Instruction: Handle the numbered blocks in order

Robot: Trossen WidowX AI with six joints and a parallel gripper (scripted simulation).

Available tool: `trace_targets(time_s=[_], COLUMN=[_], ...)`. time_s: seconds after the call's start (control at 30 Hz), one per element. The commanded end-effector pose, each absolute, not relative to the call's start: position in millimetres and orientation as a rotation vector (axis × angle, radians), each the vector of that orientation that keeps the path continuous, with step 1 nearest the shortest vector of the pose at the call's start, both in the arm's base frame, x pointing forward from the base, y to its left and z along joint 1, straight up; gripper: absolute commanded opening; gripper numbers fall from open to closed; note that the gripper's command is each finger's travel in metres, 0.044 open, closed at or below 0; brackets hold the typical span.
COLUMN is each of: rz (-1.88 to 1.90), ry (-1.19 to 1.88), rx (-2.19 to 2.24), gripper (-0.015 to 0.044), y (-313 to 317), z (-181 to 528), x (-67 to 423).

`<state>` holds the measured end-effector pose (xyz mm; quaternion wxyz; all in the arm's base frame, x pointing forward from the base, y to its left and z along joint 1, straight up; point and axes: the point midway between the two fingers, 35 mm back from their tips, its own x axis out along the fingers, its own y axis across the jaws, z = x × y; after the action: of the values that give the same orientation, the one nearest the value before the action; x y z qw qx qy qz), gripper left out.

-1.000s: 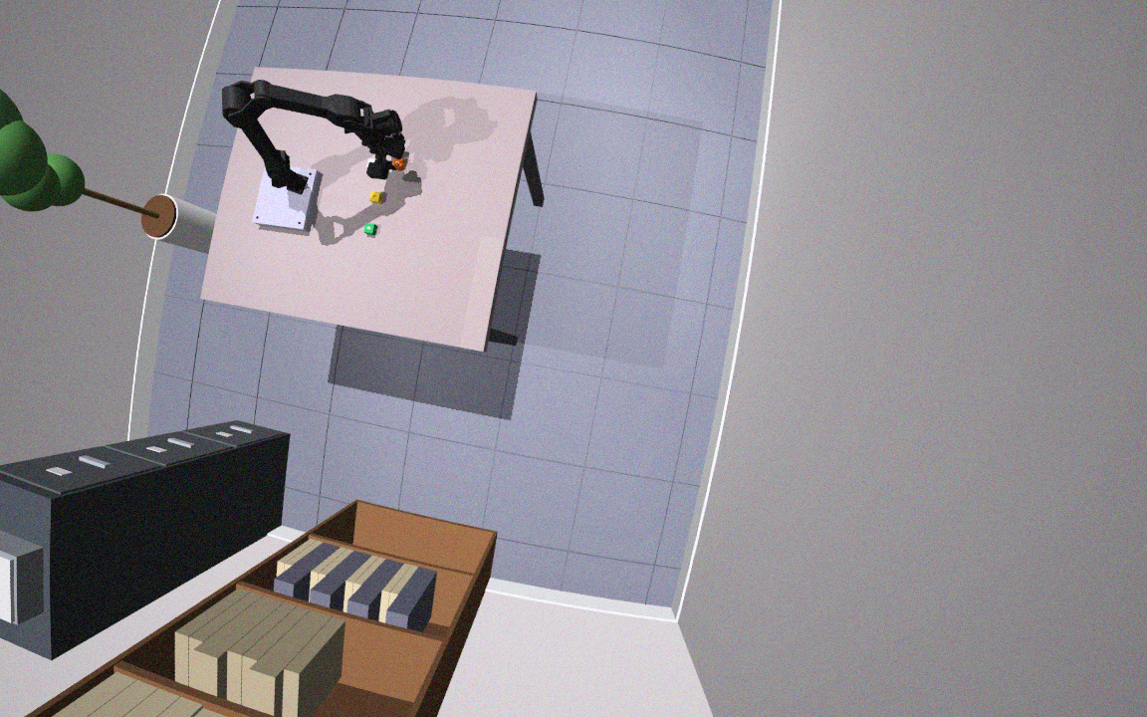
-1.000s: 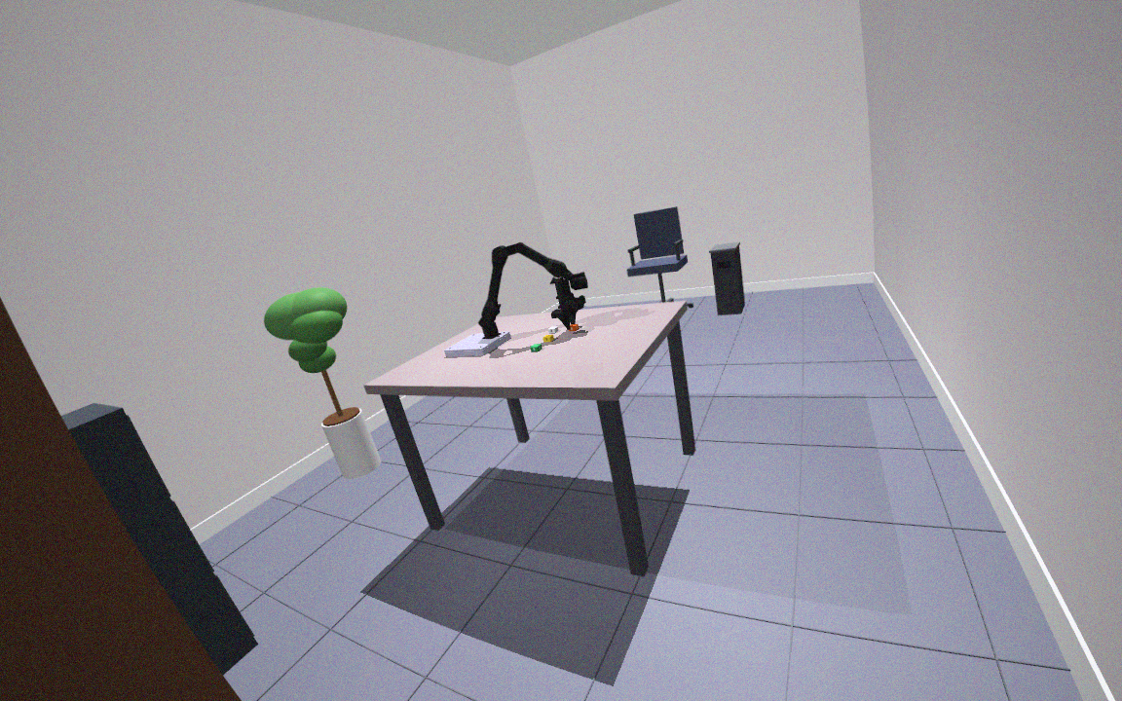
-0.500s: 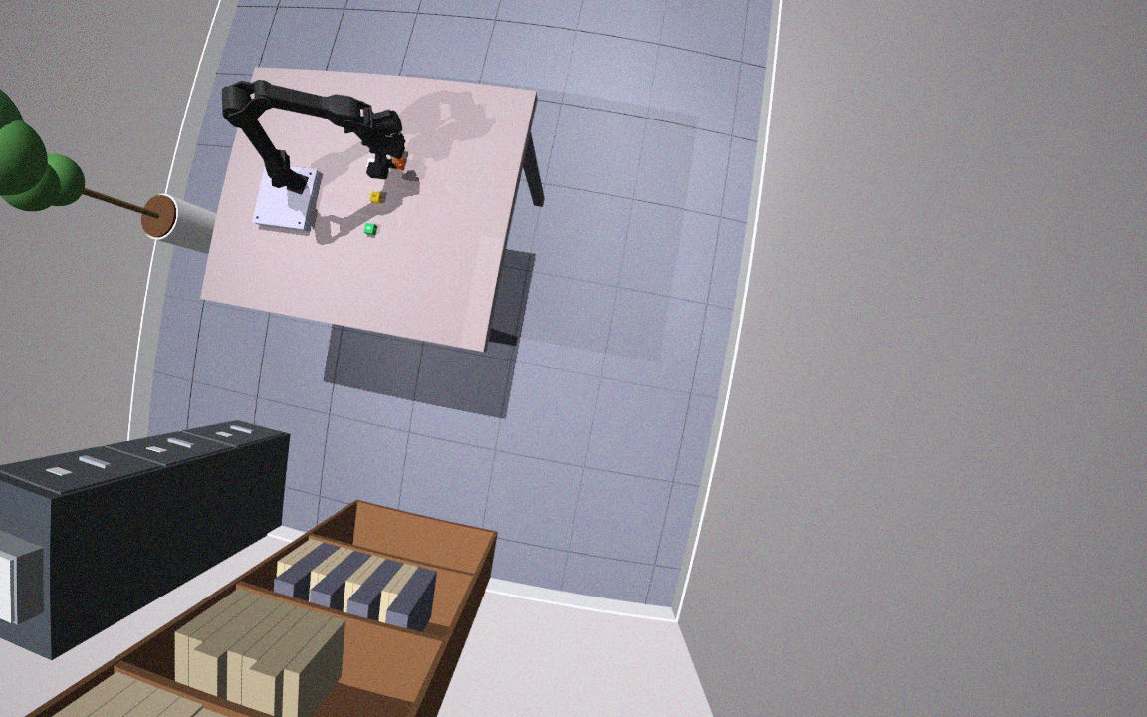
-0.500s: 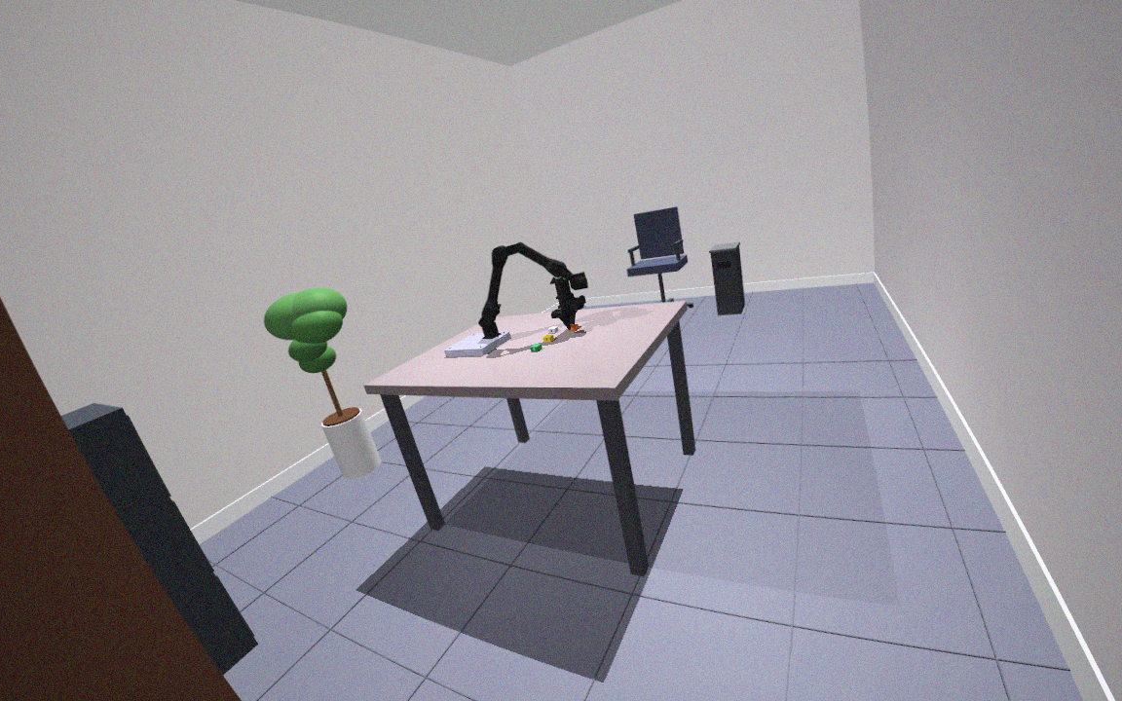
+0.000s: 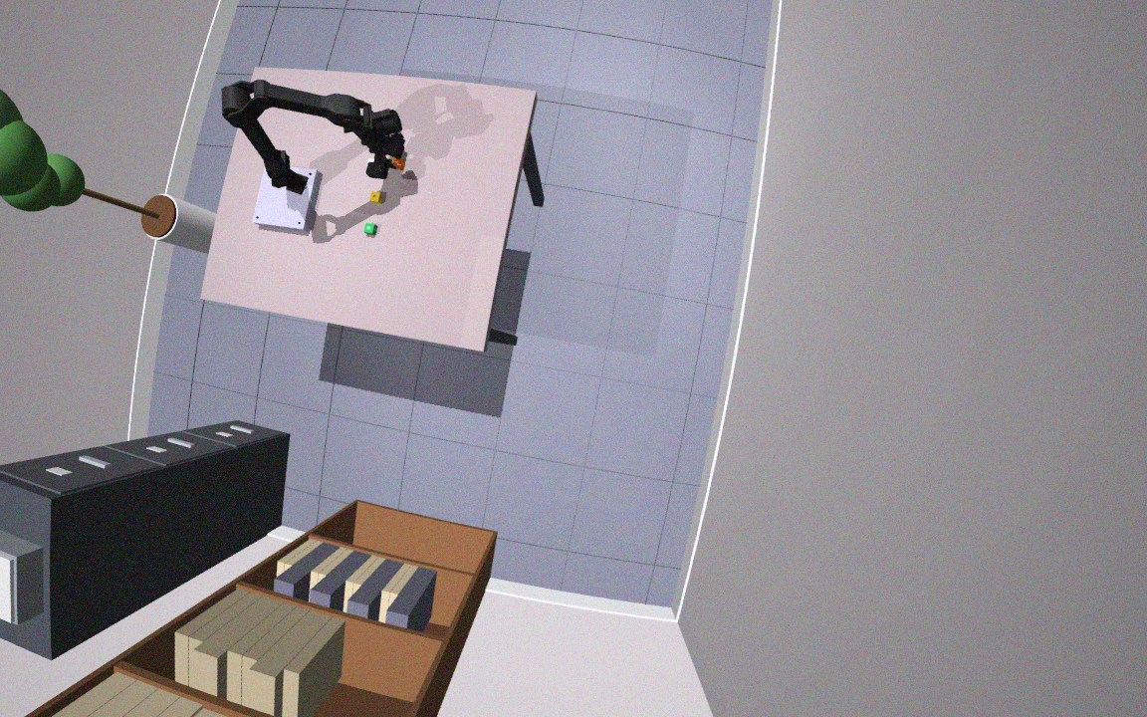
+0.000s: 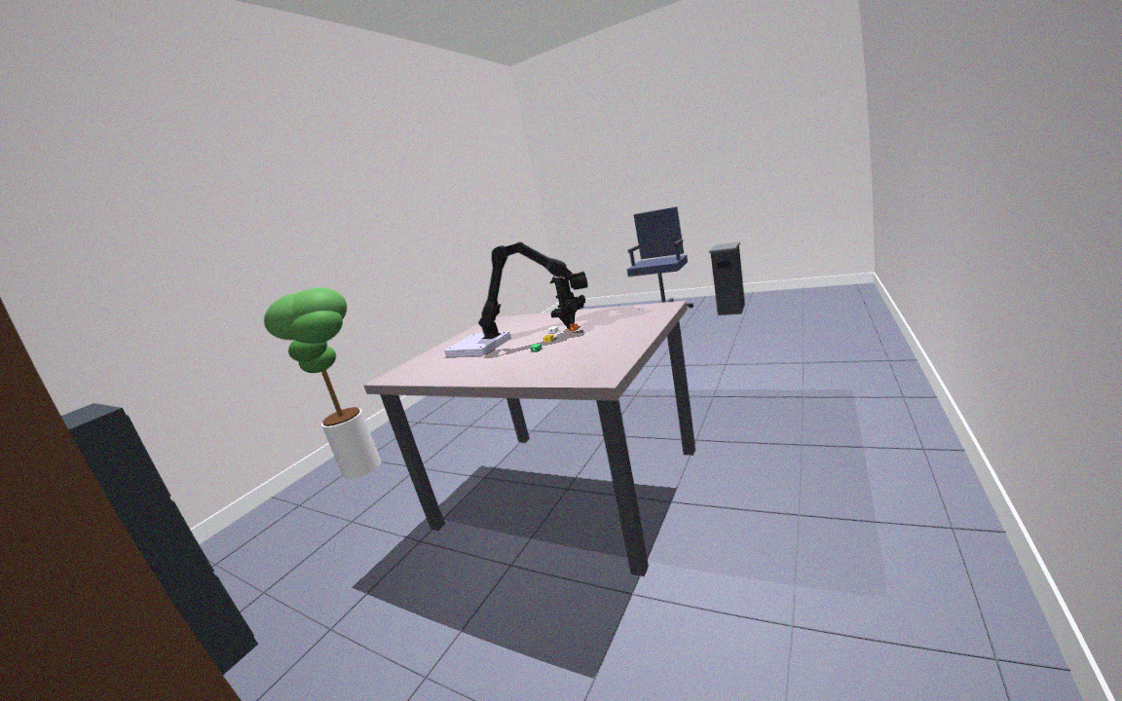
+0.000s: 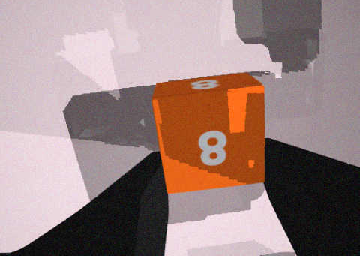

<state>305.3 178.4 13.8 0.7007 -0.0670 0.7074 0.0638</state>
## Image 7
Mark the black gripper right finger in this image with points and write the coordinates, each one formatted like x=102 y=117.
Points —
x=316 y=199

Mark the orange block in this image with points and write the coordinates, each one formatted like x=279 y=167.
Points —
x=210 y=131

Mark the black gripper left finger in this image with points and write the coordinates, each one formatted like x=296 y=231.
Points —
x=127 y=219

